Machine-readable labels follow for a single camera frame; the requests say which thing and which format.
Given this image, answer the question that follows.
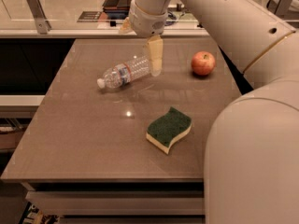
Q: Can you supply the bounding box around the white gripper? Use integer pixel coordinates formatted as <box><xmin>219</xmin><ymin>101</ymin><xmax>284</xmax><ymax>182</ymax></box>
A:
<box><xmin>119</xmin><ymin>0</ymin><xmax>167</xmax><ymax>77</ymax></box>

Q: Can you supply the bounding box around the clear plastic water bottle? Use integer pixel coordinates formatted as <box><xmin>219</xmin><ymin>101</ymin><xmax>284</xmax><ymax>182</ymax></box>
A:
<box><xmin>97</xmin><ymin>56</ymin><xmax>150</xmax><ymax>89</ymax></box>

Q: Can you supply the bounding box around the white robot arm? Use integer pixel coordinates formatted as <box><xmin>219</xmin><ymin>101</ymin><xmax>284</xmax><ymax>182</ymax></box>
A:
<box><xmin>129</xmin><ymin>0</ymin><xmax>299</xmax><ymax>224</ymax></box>

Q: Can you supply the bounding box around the red apple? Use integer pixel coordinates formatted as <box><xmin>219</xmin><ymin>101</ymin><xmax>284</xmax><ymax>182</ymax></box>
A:
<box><xmin>191</xmin><ymin>51</ymin><xmax>216</xmax><ymax>76</ymax></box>

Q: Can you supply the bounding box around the green and yellow sponge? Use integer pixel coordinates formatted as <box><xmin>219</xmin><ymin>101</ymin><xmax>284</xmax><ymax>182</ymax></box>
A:
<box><xmin>146</xmin><ymin>107</ymin><xmax>192</xmax><ymax>154</ymax></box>

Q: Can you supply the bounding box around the brown table with drawers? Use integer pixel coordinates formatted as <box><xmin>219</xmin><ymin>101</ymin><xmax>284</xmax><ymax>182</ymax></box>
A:
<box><xmin>2</xmin><ymin>36</ymin><xmax>239</xmax><ymax>220</ymax></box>

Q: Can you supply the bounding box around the left metal rail bracket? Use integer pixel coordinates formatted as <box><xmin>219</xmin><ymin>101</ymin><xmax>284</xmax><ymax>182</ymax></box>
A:
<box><xmin>26</xmin><ymin>0</ymin><xmax>51</xmax><ymax>35</ymax></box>

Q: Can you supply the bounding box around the metal rail bracket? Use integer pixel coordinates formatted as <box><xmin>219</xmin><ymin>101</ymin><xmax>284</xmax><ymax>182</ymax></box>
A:
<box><xmin>26</xmin><ymin>0</ymin><xmax>51</xmax><ymax>35</ymax></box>
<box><xmin>275</xmin><ymin>0</ymin><xmax>295</xmax><ymax>16</ymax></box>

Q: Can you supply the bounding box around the right metal rail bracket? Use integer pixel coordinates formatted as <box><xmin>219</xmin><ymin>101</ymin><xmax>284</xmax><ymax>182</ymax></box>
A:
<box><xmin>275</xmin><ymin>0</ymin><xmax>295</xmax><ymax>16</ymax></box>

